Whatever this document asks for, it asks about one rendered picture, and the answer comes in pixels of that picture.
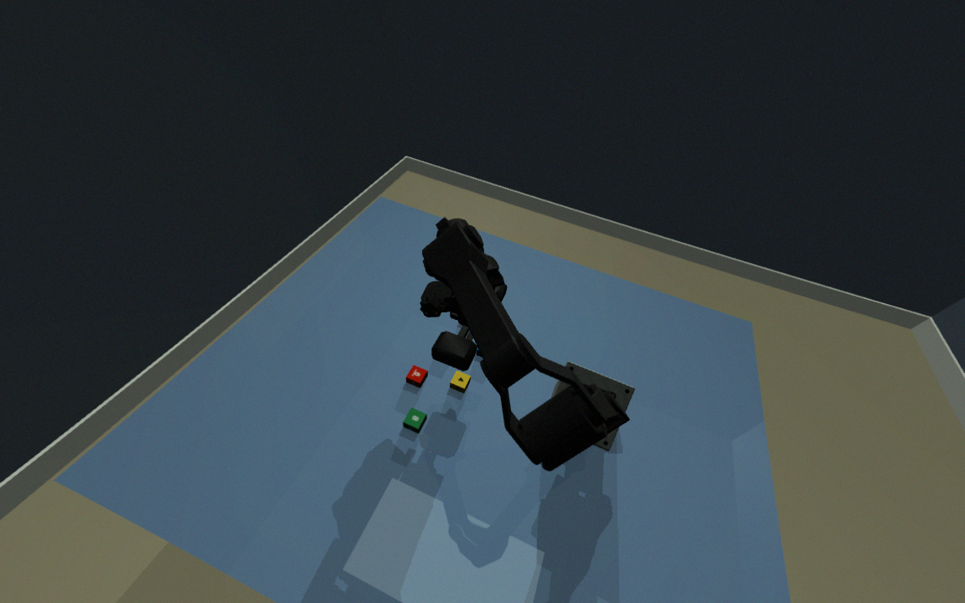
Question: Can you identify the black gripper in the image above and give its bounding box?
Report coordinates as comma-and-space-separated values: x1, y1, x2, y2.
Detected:
431, 283, 507, 371

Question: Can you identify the red block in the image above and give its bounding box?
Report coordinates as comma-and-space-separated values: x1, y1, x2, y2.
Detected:
406, 365, 428, 388

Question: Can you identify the yellow block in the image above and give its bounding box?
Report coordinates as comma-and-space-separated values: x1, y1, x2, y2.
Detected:
450, 371, 471, 393

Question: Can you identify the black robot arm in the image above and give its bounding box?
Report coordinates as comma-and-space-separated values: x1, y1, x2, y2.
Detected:
420, 217, 630, 471

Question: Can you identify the green block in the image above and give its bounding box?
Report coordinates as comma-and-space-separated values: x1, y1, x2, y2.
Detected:
403, 407, 427, 434

